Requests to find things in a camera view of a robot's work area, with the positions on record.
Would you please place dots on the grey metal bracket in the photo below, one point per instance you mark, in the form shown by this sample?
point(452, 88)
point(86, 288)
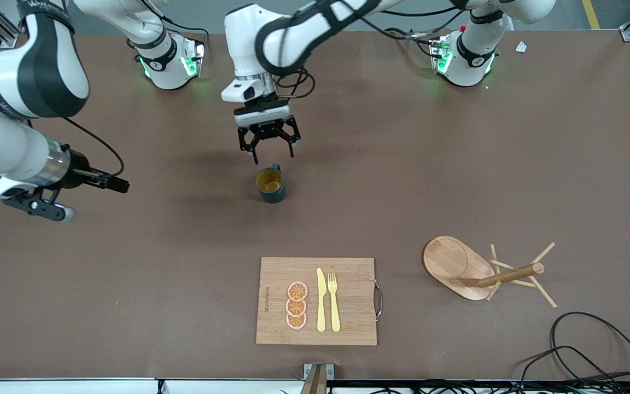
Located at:
point(330, 371)

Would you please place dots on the orange slice toy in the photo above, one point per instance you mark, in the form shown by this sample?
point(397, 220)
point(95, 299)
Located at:
point(296, 308)
point(297, 291)

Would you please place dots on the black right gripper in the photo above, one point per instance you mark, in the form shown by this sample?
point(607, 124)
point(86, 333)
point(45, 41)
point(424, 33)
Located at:
point(78, 164)

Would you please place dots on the wooden cup stand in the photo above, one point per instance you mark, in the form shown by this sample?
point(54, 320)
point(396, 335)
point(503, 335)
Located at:
point(451, 262)

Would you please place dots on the yellow plastic fork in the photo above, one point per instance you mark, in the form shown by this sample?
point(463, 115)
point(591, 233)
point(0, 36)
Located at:
point(334, 306)

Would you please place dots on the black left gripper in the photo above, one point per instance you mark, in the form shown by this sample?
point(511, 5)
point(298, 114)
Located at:
point(265, 118)

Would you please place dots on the white paper scrap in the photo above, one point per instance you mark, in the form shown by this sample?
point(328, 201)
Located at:
point(521, 47)

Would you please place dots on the white table edge rail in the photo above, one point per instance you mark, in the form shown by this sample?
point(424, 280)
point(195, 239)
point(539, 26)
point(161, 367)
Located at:
point(74, 386)

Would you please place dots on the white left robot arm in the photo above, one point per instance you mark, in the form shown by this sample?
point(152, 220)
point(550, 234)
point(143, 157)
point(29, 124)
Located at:
point(249, 44)

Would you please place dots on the brown wooden post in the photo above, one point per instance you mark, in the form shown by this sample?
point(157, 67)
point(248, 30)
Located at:
point(315, 383)

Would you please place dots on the dark green ribbed cup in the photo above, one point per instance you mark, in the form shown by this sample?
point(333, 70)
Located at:
point(271, 186)

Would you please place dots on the brown table cover sheet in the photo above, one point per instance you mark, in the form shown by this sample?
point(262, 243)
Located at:
point(184, 246)

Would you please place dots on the bamboo cutting board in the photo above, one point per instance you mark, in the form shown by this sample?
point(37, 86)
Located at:
point(348, 295)

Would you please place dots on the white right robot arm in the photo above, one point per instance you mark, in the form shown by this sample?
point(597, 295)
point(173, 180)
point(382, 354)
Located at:
point(19, 65)

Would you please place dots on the yellow plastic knife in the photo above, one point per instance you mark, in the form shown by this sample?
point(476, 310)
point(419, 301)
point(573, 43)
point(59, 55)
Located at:
point(321, 301)

